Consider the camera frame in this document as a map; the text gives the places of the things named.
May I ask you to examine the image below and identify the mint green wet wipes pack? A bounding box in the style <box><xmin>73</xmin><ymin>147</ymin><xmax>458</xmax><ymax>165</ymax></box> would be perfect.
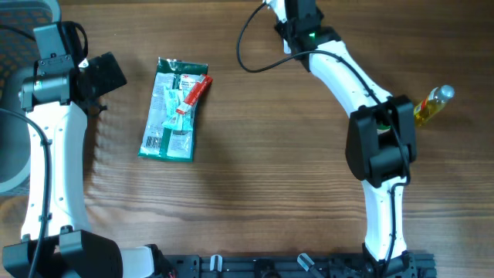
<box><xmin>162</xmin><ymin>88</ymin><xmax>194</xmax><ymax>131</ymax></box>

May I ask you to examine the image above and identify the green 3M gloves package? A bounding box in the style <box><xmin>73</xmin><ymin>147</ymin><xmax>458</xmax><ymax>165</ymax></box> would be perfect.
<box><xmin>138</xmin><ymin>58</ymin><xmax>208</xmax><ymax>162</ymax></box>

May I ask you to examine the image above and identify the red toothpaste tube pack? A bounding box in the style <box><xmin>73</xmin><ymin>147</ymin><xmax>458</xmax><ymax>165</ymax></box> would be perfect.
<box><xmin>176</xmin><ymin>74</ymin><xmax>213</xmax><ymax>115</ymax></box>

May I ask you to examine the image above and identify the yellow oil bottle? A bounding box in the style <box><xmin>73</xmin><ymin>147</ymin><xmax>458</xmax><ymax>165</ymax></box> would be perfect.
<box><xmin>414</xmin><ymin>85</ymin><xmax>455</xmax><ymax>127</ymax></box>

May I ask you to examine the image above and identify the green lid jar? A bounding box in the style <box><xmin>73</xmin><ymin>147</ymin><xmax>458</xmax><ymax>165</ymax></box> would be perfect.
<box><xmin>377</xmin><ymin>124</ymin><xmax>391</xmax><ymax>134</ymax></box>

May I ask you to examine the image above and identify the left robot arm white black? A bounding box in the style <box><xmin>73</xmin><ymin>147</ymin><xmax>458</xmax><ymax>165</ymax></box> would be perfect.
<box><xmin>2</xmin><ymin>53</ymin><xmax>175</xmax><ymax>277</ymax></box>

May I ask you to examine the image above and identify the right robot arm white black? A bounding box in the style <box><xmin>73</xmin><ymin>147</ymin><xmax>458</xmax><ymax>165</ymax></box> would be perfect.
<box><xmin>283</xmin><ymin>28</ymin><xmax>417</xmax><ymax>272</ymax></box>

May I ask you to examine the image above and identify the grey plastic mesh basket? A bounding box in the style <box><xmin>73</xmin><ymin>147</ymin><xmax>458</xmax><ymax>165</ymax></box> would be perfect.
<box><xmin>1</xmin><ymin>0</ymin><xmax>61</xmax><ymax>196</ymax></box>

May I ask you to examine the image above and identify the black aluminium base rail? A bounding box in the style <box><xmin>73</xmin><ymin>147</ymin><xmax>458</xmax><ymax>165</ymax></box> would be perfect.
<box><xmin>92</xmin><ymin>253</ymin><xmax>437</xmax><ymax>278</ymax></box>

